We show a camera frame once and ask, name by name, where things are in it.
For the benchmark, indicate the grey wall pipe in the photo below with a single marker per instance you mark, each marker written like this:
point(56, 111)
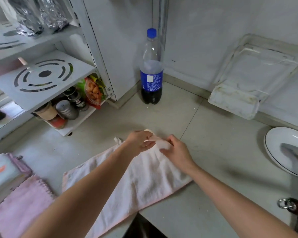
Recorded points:
point(163, 17)

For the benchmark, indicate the folded white towel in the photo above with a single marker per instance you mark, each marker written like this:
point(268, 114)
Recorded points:
point(5, 173)

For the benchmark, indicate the jar with beige lid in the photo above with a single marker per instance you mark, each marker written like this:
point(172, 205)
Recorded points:
point(46, 111)

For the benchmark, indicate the pink fluffy towel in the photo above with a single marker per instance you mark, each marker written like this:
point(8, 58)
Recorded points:
point(19, 210)

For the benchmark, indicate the metal spatula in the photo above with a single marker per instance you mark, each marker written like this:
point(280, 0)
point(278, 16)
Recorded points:
point(294, 152)

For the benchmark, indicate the person's left hand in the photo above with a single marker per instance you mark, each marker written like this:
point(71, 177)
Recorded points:
point(136, 142)

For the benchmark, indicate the person's left forearm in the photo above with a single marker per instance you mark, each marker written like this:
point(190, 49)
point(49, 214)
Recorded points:
point(89, 195)

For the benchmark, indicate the person's right hand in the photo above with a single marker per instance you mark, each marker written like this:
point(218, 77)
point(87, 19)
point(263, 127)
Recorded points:
point(180, 153)

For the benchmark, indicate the person's right thumb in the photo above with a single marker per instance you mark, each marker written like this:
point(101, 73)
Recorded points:
point(165, 151)

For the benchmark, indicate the white metal shelf rack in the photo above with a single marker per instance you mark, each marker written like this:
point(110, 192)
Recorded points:
point(43, 74)

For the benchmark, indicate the red and green snack packet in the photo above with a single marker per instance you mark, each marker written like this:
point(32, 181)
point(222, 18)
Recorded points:
point(94, 91)

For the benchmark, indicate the white plastic tray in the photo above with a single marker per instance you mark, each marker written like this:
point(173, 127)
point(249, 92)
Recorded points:
point(253, 76)

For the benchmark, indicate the person's right forearm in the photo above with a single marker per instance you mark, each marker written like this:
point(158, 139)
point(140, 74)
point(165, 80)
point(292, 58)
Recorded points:
point(233, 208)

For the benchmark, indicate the round metal tin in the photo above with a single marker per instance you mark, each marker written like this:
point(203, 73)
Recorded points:
point(67, 110)

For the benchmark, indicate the white pink-edged towel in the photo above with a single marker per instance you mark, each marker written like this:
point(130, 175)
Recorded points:
point(144, 180)

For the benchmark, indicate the white plate with dark rim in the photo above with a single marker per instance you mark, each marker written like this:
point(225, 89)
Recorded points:
point(275, 146)

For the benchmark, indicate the silver foil bag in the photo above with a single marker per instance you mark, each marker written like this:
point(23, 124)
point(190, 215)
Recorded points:
point(52, 11)
point(24, 16)

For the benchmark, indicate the dark glass jar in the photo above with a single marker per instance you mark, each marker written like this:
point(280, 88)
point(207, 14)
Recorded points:
point(77, 99)

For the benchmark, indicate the person's left thumb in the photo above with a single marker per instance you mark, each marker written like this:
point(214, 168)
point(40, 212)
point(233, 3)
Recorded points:
point(149, 144)

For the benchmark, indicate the red-labelled jar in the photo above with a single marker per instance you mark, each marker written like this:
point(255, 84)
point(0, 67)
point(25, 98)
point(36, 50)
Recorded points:
point(57, 122)

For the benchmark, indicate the cola bottle with blue cap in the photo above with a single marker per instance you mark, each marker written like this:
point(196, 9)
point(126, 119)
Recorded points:
point(151, 74)

